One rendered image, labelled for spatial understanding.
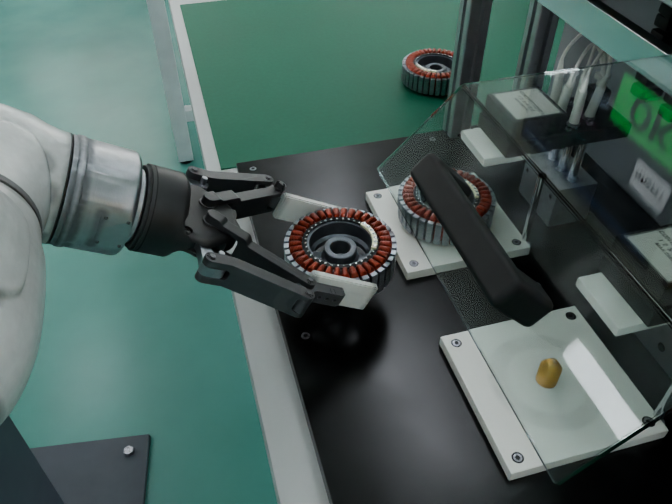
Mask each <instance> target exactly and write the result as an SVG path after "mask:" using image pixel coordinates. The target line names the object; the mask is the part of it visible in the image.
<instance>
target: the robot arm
mask: <svg viewBox="0 0 672 504"><path fill-rule="evenodd" d="M273 181H274V180H273V178H272V177H271V176H269V175H264V174H249V173H234V172H219V171H209V170H205V169H201V168H198V167H194V166H189V167H188V169H187V171H186V173H185V174H184V173H182V172H180V171H176V170H172V169H168V168H165V167H161V166H157V165H153V164H150V163H148V164H146V165H143V166H142V159H141V157H140V155H139V153H137V152H136V151H134V150H130V149H127V148H123V147H119V146H116V145H112V144H108V143H105V142H101V141H97V140H94V139H90V138H87V137H86V136H84V135H80V134H78V135H75V134H72V133H69V132H66V131H64V130H61V129H58V128H56V127H54V126H52V125H50V124H47V123H46V122H44V121H42V120H41V119H39V118H38V117H36V116H34V115H32V114H30V113H27V112H24V111H22V110H19V109H16V108H14V107H11V106H8V105H5V104H2V103H0V425H1V424H2V423H3V422H4V421H5V419H6V418H7V417H8V416H9V414H10V413H11V411H12V410H13V408H14V407H15V405H16V403H17V402H18V400H19V399H20V397H21V395H22V393H23V391H24V389H25V386H26V384H27V382H28V380H29V377H30V375H31V372H32V369H33V367H34V364H35V360H36V357H37V354H38V350H39V344H40V339H41V333H42V325H43V317H44V309H45V295H46V264H45V255H44V250H43V247H42V243H45V244H51V245H53V246H55V247H67V248H73V249H78V250H84V251H89V252H94V253H100V254H105V255H116V254H117V253H118V252H120V251H121V249H122V248H123V246H124V245H125V247H127V249H128V250H130V251H135V252H140V253H145V254H150V255H156V256H161V257H165V256H168V255H170V254H171V253H173V252H176V251H184V252H186V253H189V254H191V255H192V256H194V257H197V260H198V265H199V268H198V270H197V272H196V274H195V279H196V280H197V281H198V282H200V283H204V284H210V285H216V286H222V287H224V288H227V289H229V290H231V291H234V292H236V293H239V294H241V295H243V296H246V297H248V298H251V299H253V300H255V301H258V302H260V303H262V304H265V305H267V306H270V307H272V308H274V309H277V310H279V311H282V312H284V313H286V314H289V315H291V316H294V317H296V318H301V317H302V316H303V314H304V313H305V311H306V310H307V308H308V307H309V305H310V304H311V302H313V303H318V304H323V305H324V304H325V305H329V306H338V305H340V306H345V307H350V308H356V309H361V310H363V309H364V308H365V307H366V305H367V304H368V302H369V301H370V300H371V298H372V297H373V295H374V294H375V293H376V291H377V290H378V287H377V285H376V284H374V283H370V282H365V281H361V280H356V279H352V278H347V277H343V276H338V275H334V274H329V273H325V272H320V271H316V270H313V271H312V272H311V274H310V275H308V274H306V273H304V272H303V271H301V270H299V269H298V268H296V267H294V266H293V265H291V264H289V263H288V262H286V261H285V260H283V259H281V258H280V257H278V256H276V255H275V254H273V253H271V252H270V251H268V250H266V249H265V248H263V247H261V246H260V245H258V244H257V243H255V242H253V241H252V237H251V235H250V234H249V233H248V232H246V231H244V230H243V229H241V228H240V225H239V224H238V222H237V220H236V219H241V218H245V217H249V216H254V215H258V214H263V213H267V212H271V211H273V210H274V208H275V210H274V212H273V217H274V218H276V219H280V220H284V221H288V222H293V223H294V222H295V221H297V220H299V218H301V217H302V216H306V214H308V213H310V212H312V213H314V211H316V210H322V211H323V209H325V208H330V209H331V211H332V207H339V206H335V205H331V204H327V203H323V202H319V201H316V200H312V199H308V198H304V197H300V196H297V195H293V194H289V193H283V192H284V190H285V188H286V184H285V183H283V182H282V181H279V180H277V181H276V183H275V185H274V186H273V184H272V183H273ZM256 185H258V186H257V188H256V189H254V188H255V186H256ZM340 209H341V207H339V212H340ZM236 241H237V246H236V248H235V249H234V251H233V253H232V254H229V253H228V252H226V251H228V250H230V249H231V248H233V246H234V244H235V242H236ZM296 283H299V284H300V285H298V284H296Z"/></svg>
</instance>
